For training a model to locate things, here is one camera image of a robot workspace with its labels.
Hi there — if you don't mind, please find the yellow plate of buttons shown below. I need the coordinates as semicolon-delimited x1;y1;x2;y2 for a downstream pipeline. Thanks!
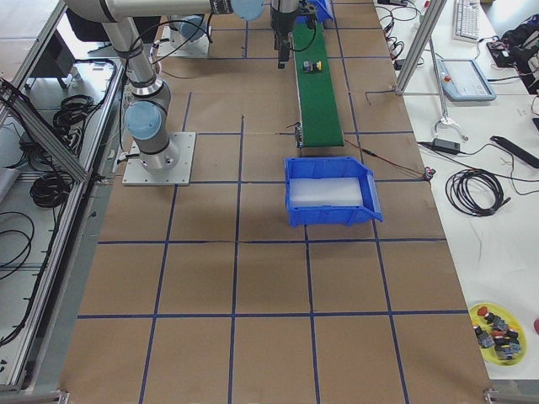
468;302;527;366

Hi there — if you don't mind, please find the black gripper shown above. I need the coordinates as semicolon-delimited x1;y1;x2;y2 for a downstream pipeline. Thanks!
270;0;299;69

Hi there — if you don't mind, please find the aluminium frame post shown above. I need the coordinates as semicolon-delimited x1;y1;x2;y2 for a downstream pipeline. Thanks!
394;0;446;95

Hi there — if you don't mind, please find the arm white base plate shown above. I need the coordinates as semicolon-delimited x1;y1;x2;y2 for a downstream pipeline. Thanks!
122;132;196;186
157;26;210;59

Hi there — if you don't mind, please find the coiled black cable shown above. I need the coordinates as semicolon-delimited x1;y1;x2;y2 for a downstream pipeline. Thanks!
445;167;504;218

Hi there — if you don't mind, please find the green conveyor belt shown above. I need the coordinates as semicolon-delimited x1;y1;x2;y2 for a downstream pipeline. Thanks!
293;23;344;147

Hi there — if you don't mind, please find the left blue plastic bin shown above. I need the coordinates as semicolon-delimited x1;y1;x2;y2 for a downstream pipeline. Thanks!
295;0;334;29

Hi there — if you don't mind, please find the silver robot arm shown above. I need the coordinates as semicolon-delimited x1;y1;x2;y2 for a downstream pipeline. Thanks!
66;1;265;170
168;14;211;46

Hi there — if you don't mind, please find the white keyboard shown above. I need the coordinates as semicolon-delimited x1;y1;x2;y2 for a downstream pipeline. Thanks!
452;0;480;42

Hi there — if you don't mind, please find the white foam pad right bin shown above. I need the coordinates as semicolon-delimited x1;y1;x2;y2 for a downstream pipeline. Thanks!
288;178;363;207

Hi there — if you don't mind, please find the teach pendant tablet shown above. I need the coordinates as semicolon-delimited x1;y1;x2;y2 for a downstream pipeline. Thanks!
436;59;496;102

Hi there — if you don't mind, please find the right blue plastic bin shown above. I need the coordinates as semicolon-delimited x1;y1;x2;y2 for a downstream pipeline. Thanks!
284;157;383;226

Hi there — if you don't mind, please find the red black wire pair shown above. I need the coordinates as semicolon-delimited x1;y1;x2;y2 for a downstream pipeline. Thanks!
344;141;436;181

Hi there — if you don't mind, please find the blue plastic bin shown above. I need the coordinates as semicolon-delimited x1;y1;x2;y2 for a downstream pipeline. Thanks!
295;0;334;29
284;157;383;226

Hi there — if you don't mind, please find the black power adapter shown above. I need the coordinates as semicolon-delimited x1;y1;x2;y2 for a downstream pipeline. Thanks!
431;138;461;155

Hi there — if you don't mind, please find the yellow push button switch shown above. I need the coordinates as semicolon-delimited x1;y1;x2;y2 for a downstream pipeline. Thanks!
302;61;323;74

